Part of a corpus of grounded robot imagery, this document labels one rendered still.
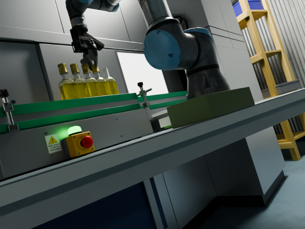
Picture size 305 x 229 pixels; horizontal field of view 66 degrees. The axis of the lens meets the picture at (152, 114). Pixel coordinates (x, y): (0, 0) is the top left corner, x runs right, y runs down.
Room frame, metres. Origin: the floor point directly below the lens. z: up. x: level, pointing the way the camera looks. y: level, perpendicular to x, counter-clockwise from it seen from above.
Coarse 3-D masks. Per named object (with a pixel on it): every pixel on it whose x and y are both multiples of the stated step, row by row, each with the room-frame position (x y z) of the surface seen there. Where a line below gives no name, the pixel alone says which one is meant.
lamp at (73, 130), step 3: (75, 126) 0.78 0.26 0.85; (78, 126) 0.79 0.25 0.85; (69, 129) 0.77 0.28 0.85; (72, 129) 0.77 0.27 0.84; (75, 129) 0.77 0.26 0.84; (78, 129) 0.78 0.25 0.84; (69, 132) 0.77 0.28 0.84; (72, 132) 0.77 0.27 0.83; (75, 132) 0.77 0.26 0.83; (78, 132) 0.78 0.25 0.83; (81, 132) 0.79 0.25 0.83; (69, 135) 0.78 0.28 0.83
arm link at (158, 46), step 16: (144, 0) 0.71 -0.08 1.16; (160, 0) 0.70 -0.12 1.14; (144, 16) 0.73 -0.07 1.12; (160, 16) 0.69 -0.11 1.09; (160, 32) 0.65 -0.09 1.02; (176, 32) 0.68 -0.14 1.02; (144, 48) 0.71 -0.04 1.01; (160, 48) 0.67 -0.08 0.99; (176, 48) 0.66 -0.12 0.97; (192, 48) 0.71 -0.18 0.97; (160, 64) 0.69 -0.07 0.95; (176, 64) 0.69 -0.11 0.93; (192, 64) 0.75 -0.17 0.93
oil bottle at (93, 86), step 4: (88, 80) 1.07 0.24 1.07; (92, 80) 1.08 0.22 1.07; (96, 80) 1.10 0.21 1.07; (88, 84) 1.07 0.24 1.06; (92, 84) 1.08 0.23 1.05; (96, 84) 1.10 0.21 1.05; (92, 88) 1.08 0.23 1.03; (96, 88) 1.09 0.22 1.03; (92, 92) 1.07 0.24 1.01; (96, 92) 1.09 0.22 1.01; (100, 92) 1.11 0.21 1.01; (92, 96) 1.07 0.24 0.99; (96, 96) 1.08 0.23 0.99
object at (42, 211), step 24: (264, 120) 0.87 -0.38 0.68; (192, 144) 0.68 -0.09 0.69; (216, 144) 0.73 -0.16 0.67; (120, 168) 0.56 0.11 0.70; (144, 168) 0.59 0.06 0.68; (168, 168) 0.63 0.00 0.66; (48, 192) 0.47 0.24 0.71; (72, 192) 0.50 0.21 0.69; (96, 192) 0.52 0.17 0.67; (0, 216) 0.43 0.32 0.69; (24, 216) 0.45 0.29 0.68; (48, 216) 0.47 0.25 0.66
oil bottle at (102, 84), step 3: (96, 78) 1.13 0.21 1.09; (99, 78) 1.13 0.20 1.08; (102, 78) 1.14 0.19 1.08; (99, 81) 1.12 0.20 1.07; (102, 81) 1.13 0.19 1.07; (105, 81) 1.15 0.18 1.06; (99, 84) 1.12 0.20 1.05; (102, 84) 1.13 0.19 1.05; (105, 84) 1.14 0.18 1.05; (99, 87) 1.12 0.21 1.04; (102, 87) 1.13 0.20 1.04; (105, 87) 1.14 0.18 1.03; (102, 90) 1.12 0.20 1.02; (105, 90) 1.14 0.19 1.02; (108, 90) 1.15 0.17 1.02; (102, 93) 1.12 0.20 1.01; (105, 93) 1.13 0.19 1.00; (108, 93) 1.15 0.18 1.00
